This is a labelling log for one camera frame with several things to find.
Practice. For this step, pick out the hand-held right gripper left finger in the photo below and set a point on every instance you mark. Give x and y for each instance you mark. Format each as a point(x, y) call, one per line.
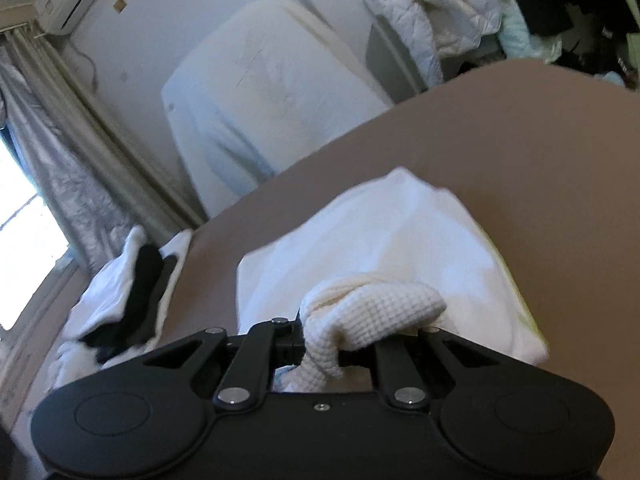
point(285, 347)

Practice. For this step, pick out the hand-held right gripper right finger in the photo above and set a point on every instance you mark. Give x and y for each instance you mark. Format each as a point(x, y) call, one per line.
point(390, 355)

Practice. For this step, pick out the cream waffle garment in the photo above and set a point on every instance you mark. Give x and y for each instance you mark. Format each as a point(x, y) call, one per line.
point(370, 305)

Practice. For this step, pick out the white garment with green trim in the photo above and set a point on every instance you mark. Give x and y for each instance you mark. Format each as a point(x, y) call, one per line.
point(380, 230)

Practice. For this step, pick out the black and white clothes pile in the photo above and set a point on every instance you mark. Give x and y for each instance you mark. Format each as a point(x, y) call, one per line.
point(140, 280)

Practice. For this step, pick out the dark clothes heap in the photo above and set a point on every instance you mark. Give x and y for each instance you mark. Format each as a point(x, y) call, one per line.
point(585, 5)

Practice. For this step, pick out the white covered mattress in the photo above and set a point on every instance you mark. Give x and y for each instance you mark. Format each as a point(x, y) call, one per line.
point(260, 95)

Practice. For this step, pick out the window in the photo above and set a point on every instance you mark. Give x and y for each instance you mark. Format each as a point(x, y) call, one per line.
point(25, 240)

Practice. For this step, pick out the grey curtain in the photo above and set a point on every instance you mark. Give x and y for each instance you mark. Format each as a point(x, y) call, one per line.
point(65, 160)

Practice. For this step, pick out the grey cabinet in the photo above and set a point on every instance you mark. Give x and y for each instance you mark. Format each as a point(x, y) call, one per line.
point(395, 60)

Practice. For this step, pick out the white quilted jacket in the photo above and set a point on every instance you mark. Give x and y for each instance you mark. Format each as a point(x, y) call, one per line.
point(440, 20)

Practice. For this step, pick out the mint green cloth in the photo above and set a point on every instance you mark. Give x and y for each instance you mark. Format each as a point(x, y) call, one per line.
point(530, 35)

